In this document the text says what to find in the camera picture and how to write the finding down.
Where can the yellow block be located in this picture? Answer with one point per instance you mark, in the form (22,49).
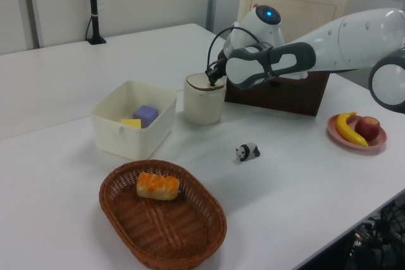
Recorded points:
(131,123)

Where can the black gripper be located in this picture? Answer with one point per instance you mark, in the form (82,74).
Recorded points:
(220,69)

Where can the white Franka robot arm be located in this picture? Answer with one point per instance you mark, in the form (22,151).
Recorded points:
(348,42)

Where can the toy bread loaf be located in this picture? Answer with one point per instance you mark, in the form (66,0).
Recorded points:
(156,186)

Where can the purple cube block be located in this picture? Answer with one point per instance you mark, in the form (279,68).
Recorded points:
(145,115)

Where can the yellow toy banana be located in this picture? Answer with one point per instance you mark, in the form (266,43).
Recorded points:
(345,129)

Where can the cream small trash can body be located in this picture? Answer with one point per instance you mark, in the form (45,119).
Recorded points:
(202,107)

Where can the cream toy cabinet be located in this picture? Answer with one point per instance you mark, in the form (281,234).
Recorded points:
(303,4)

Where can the black camera stand pole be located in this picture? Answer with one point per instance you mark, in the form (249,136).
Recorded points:
(93,4)

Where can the cream trash can lid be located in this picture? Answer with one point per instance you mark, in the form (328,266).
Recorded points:
(199,81)

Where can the dark brown wooden box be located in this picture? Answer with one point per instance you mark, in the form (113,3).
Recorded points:
(284,99)

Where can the brown wicker basket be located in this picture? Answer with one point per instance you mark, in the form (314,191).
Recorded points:
(164,229)

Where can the panda figurine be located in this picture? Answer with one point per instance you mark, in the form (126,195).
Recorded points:
(246,152)

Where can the white plastic storage box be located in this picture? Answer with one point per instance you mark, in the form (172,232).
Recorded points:
(126,137)

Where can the pink plate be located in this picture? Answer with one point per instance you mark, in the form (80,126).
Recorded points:
(378,143)

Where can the red toy apple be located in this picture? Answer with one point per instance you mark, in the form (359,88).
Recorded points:
(367,127)

